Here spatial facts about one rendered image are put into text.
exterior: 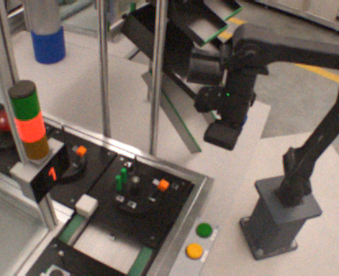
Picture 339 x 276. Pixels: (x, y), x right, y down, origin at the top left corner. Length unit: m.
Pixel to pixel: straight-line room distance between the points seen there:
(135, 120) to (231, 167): 0.41
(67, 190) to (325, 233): 0.80
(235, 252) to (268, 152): 0.45
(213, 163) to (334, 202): 0.45
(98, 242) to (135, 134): 0.49
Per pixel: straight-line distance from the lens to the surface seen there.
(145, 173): 1.03
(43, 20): 1.63
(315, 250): 1.14
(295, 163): 0.81
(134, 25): 0.96
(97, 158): 1.08
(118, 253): 0.95
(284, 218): 0.90
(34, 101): 0.61
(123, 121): 1.35
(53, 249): 0.92
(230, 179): 1.20
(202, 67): 0.64
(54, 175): 0.75
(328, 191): 1.31
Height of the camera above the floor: 1.76
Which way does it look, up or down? 44 degrees down
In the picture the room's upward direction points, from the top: 6 degrees clockwise
